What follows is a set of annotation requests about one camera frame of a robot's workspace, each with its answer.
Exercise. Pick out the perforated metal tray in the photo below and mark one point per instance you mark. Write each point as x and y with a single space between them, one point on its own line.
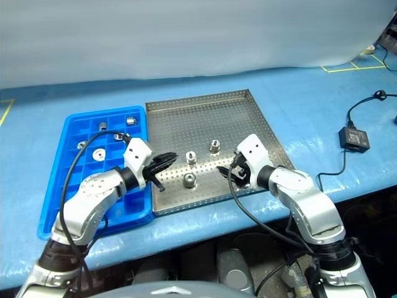
201 124

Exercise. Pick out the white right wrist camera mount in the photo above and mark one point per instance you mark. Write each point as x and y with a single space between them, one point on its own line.
254 152

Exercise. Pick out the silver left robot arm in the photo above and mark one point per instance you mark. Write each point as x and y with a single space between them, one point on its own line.
90 201

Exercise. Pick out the black power adapter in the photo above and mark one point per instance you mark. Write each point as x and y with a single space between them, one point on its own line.
353 138

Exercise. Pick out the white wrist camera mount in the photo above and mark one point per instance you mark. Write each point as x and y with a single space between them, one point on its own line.
254 152
136 153

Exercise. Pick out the grey robot torso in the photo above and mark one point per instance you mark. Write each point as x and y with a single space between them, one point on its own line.
186 291

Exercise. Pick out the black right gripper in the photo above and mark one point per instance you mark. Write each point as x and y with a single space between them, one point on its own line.
242 175

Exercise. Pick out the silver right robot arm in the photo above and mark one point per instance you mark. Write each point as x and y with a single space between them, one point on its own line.
310 201

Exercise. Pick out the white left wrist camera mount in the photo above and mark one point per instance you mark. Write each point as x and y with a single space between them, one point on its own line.
136 153

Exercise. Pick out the white tape roll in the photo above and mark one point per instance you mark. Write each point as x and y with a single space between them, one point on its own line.
369 49

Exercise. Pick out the black device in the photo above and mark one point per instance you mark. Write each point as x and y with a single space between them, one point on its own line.
389 35

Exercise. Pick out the blue compartment tray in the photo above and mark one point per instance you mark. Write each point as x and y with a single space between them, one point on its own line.
51 201

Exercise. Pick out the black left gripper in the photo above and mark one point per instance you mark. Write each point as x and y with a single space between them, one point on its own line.
150 170

